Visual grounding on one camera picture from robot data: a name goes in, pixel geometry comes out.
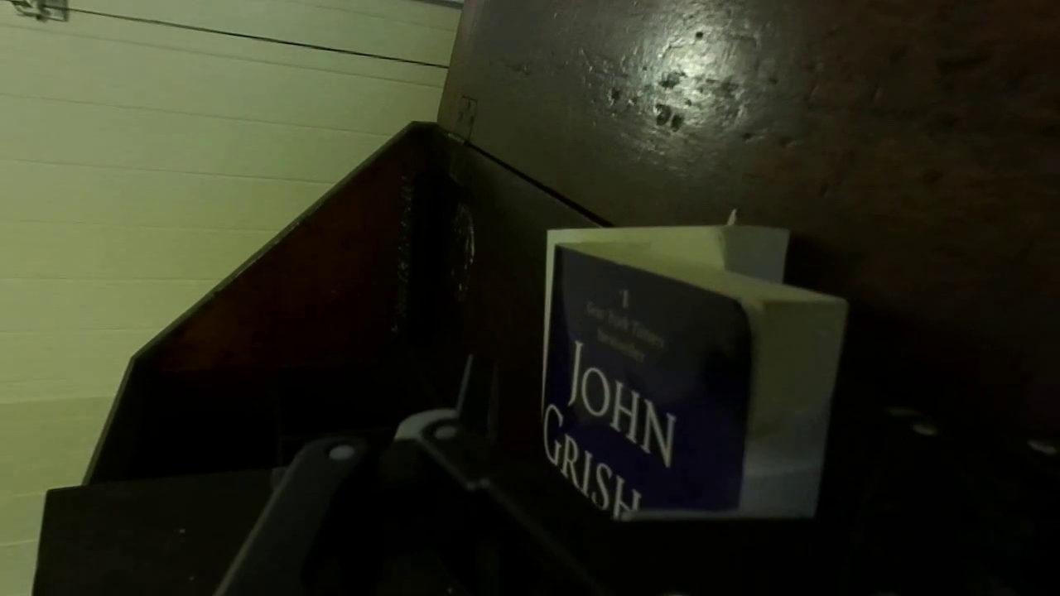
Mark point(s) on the blue John Grisham paperback book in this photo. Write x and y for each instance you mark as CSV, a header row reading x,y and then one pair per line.
x,y
650,384

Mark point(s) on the dark wooden secretary desk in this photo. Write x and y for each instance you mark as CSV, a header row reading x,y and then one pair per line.
x,y
275,333

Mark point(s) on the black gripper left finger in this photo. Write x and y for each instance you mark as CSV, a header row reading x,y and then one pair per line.
x,y
318,517

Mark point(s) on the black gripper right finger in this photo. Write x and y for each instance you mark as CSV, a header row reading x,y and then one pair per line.
x,y
971,508

